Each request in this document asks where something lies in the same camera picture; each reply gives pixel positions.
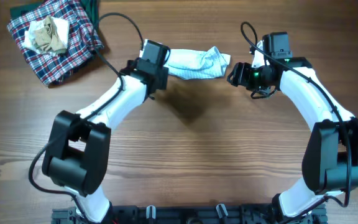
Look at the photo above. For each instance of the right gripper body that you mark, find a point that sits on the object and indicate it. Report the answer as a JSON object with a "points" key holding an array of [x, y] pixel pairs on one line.
{"points": [[238, 74]]}

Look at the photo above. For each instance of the light blue striped baby pants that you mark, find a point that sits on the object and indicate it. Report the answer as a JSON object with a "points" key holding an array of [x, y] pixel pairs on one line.
{"points": [[192, 64]]}

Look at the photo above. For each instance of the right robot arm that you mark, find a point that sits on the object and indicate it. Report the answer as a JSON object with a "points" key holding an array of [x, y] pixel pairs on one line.
{"points": [[330, 164]]}

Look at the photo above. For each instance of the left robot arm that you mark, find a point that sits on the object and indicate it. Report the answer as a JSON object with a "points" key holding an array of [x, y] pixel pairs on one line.
{"points": [[76, 155]]}

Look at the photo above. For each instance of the red blue plaid garment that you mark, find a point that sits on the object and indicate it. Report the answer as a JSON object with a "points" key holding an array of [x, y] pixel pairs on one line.
{"points": [[82, 40]]}

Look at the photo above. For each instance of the dark green garment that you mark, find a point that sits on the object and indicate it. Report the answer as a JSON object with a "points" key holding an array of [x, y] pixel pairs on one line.
{"points": [[92, 9]]}

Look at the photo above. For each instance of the white crumpled garment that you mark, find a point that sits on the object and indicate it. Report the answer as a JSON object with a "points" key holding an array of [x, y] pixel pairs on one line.
{"points": [[29, 37]]}

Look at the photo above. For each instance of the beige crumpled garment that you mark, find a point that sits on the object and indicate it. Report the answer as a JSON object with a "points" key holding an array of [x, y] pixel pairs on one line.
{"points": [[52, 37]]}

